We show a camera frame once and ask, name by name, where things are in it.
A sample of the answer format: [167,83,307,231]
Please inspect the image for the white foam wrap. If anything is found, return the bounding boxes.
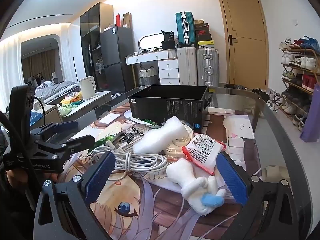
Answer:
[132,116,191,154]

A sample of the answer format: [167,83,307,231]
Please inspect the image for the green and white packet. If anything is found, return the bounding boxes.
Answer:
[131,117,161,127]
[96,133,118,145]

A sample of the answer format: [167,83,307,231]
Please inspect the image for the white and blue plush toy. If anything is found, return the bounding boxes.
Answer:
[165,158,227,216]

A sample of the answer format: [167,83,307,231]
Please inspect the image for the pile of colourful snack packets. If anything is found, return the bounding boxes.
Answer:
[59,91,84,116]

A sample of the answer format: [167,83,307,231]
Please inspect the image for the oval mirror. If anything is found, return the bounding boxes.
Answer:
[138,33,164,52]

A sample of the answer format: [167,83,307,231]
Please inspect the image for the purple cloth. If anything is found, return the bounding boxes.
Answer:
[299,81,320,143]

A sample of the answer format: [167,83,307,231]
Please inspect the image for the person's left hand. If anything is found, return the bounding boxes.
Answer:
[6,169,28,190]

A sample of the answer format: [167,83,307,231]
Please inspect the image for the white vanity desk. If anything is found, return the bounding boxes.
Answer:
[125,49,178,66]

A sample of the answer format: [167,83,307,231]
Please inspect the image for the white trash bin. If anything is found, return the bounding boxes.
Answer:
[223,83,247,91]

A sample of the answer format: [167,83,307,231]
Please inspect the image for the small white bedside table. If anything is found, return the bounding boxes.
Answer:
[30,103,63,126]

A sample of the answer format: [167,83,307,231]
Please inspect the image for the cream cable coil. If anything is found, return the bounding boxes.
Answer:
[164,124,201,159]

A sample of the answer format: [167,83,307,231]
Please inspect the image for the dark glass cabinet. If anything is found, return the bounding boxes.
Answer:
[80,2,114,92]

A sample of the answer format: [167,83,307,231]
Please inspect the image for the brown cardboard box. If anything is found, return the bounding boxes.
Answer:
[122,12,133,29]

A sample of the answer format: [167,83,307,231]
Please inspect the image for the wooden shoe rack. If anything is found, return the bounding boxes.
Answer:
[278,45,320,133]

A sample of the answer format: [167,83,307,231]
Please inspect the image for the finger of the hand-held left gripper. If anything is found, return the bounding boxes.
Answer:
[30,120,79,141]
[34,134,96,156]

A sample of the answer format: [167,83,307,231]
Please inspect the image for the person's left forearm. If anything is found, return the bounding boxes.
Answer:
[0,185,38,240]

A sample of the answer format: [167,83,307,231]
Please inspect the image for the dark grey fridge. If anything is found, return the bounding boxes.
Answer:
[100,25,136,94]

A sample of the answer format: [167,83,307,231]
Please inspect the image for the printed cartoon table mat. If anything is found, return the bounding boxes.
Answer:
[59,104,263,240]

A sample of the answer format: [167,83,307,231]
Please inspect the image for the yellow and black shoe box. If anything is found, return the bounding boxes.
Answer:
[197,40,216,49]

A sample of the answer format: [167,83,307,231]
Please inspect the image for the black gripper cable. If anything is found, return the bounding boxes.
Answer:
[34,97,48,126]

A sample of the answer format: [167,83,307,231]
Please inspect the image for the cream electric kettle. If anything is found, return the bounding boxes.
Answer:
[78,75,97,100]

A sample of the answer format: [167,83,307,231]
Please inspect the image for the grey and white side counter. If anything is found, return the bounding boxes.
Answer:
[59,90,112,123]

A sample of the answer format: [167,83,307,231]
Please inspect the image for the silver suitcase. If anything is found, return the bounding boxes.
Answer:
[196,47,220,87]

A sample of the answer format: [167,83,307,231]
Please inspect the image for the scattered loose sneakers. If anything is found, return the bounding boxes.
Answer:
[251,87,285,112]

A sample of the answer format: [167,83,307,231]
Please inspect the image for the woven laundry basket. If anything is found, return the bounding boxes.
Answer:
[138,66,158,86]

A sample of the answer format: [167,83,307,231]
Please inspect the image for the red and white packet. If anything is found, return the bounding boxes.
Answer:
[181,133,227,176]

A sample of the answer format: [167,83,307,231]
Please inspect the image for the white drawer unit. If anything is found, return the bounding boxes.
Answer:
[158,58,180,86]

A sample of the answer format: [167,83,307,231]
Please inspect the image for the white cable bundle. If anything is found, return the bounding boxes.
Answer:
[90,142,169,178]

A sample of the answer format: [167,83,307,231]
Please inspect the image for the black and white striped bag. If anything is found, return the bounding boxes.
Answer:
[117,126,151,151]

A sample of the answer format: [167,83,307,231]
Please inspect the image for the black and red shoe box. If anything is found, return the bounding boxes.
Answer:
[194,23,210,34]

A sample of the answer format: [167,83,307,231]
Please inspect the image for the white suitcase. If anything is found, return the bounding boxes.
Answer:
[176,47,198,86]

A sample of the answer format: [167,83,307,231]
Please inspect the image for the brown curtains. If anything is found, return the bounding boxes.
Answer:
[21,48,57,81]

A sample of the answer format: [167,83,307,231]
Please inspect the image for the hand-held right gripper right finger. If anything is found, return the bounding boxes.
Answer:
[216,151,299,240]

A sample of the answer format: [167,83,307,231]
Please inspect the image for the black cardboard box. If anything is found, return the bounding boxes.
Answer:
[128,85,213,133]

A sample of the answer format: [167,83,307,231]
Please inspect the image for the bed with grey duvet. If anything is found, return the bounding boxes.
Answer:
[34,81,81,106]

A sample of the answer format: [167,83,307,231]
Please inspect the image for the teal suitcase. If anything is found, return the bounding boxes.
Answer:
[175,11,195,47]

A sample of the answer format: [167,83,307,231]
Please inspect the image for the rows of assorted shoes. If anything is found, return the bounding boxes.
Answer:
[278,36,320,132]

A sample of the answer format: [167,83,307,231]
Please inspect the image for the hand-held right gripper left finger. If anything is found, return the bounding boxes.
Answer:
[34,151,116,240]

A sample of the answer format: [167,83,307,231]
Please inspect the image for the white flat card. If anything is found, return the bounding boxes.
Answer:
[99,113,121,125]

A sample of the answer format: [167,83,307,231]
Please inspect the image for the tan wooden door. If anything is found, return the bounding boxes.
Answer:
[216,0,269,90]

